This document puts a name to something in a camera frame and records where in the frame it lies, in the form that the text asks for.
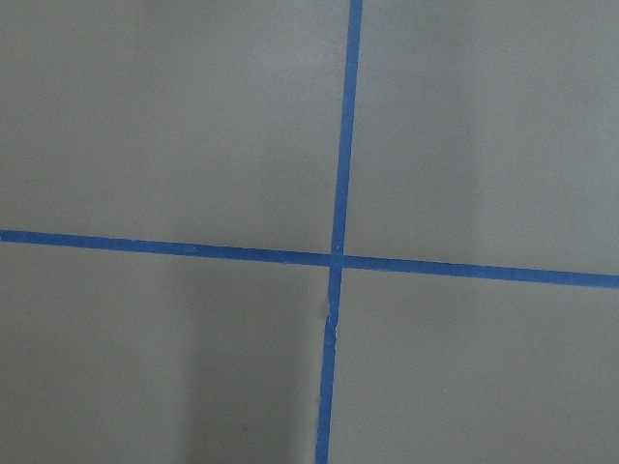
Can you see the brown paper table cover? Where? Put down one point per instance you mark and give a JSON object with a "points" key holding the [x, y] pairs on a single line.
{"points": [[309, 231]]}

